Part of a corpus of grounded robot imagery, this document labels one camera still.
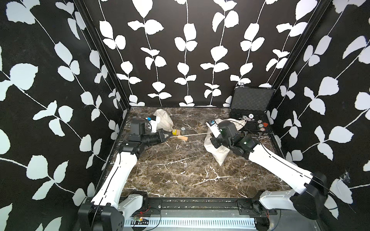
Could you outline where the cream bag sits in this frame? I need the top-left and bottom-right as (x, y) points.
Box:
(224, 118), (247, 131)
(204, 134), (230, 166)
(153, 109), (174, 132)

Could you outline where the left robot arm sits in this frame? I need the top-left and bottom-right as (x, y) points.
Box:
(78, 117), (173, 231)

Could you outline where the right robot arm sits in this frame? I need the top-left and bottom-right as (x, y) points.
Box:
(207, 120), (329, 220)

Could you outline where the wooden cylinder block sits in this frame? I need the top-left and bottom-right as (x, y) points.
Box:
(177, 136), (188, 141)

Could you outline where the black foam-lined case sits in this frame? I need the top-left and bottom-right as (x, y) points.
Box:
(230, 86), (275, 133)

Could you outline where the white slotted strip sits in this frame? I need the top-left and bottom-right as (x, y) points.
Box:
(124, 217), (256, 229)

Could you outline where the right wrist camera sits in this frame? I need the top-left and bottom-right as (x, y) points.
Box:
(206, 120), (221, 138)

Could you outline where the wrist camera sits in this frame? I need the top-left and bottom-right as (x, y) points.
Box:
(145, 115), (161, 133)
(206, 120), (221, 138)

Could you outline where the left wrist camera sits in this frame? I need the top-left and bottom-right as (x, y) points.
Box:
(145, 115), (161, 133)

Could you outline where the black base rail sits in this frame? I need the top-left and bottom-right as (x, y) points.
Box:
(132, 197), (294, 217)

